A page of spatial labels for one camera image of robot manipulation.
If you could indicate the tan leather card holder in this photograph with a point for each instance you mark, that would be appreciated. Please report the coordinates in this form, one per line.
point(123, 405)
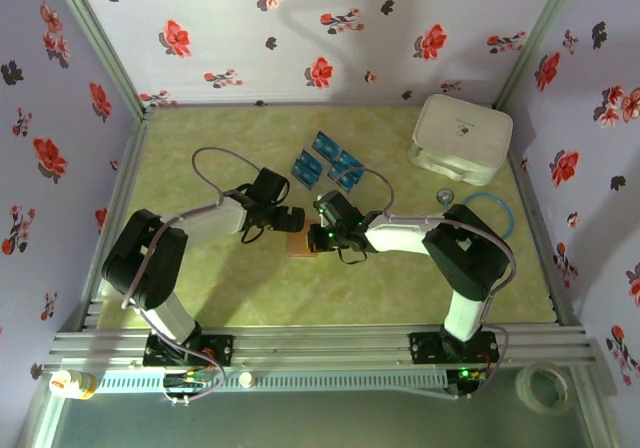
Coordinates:
point(298, 246)

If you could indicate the blue VIP card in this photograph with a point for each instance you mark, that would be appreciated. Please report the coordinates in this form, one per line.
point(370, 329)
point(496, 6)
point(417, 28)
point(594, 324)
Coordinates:
point(351, 159)
point(346, 177)
point(312, 164)
point(326, 144)
point(304, 174)

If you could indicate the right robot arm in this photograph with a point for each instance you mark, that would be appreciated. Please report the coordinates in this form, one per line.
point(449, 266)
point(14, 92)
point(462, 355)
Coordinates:
point(467, 253)

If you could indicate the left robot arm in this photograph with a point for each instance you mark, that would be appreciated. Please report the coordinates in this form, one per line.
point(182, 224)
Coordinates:
point(145, 263)

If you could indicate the blue tube stethoscope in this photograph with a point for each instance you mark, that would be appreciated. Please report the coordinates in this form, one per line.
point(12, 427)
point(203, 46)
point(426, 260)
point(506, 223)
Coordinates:
point(445, 196)

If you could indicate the small white knob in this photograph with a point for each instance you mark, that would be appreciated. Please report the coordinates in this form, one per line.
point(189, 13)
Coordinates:
point(245, 379)

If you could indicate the white zip pouch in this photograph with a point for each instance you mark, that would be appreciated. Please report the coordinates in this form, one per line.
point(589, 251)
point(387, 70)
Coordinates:
point(460, 128)

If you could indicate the clear tape roll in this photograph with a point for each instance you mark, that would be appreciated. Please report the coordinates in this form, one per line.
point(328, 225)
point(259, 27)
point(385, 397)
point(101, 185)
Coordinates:
point(521, 385)

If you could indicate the white bottle yellow cap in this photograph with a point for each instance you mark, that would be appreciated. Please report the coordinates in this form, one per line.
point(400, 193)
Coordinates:
point(70, 384)

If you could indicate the aluminium mounting rail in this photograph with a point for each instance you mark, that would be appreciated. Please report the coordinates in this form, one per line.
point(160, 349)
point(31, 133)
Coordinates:
point(325, 348)

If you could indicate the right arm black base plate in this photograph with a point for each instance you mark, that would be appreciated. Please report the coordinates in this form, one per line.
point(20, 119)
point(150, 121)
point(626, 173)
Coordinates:
point(425, 348)

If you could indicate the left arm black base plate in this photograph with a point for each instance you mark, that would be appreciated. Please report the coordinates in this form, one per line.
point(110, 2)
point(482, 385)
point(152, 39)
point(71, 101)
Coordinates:
point(220, 348)

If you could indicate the aluminium side rail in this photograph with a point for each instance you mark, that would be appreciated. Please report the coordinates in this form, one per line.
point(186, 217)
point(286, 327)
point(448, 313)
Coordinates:
point(134, 153)
point(531, 193)

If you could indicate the aluminium corner post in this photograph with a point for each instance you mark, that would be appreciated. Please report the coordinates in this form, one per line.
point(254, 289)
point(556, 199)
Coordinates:
point(535, 33)
point(100, 43)

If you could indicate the aluminium frame leg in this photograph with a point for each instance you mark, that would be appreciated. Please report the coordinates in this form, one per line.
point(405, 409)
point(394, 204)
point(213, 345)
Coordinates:
point(37, 423)
point(595, 418)

